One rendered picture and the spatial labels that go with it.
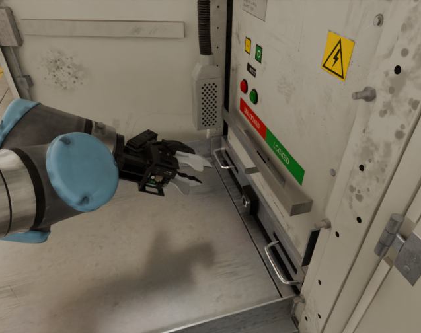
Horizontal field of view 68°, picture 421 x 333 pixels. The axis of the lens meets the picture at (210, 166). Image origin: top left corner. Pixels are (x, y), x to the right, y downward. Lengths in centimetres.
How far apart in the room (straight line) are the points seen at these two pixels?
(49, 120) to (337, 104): 43
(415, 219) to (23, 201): 35
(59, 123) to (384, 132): 45
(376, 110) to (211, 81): 52
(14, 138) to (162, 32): 54
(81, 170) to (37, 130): 18
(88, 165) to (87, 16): 70
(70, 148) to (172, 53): 66
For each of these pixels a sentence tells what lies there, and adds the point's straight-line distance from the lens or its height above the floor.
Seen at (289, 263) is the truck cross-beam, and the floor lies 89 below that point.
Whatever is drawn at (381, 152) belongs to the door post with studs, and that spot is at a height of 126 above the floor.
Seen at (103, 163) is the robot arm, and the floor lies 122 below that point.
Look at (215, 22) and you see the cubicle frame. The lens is 89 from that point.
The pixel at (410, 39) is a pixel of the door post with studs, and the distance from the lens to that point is 33.
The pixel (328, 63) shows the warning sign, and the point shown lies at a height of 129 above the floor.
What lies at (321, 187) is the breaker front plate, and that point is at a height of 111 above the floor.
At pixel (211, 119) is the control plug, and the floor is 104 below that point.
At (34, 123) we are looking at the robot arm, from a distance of 54.
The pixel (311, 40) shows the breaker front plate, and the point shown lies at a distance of 53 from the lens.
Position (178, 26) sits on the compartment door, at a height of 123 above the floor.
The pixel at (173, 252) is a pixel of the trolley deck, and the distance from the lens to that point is 75.
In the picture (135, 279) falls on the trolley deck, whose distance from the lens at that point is 73.
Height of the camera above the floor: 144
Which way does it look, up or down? 37 degrees down
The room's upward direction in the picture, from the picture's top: straight up
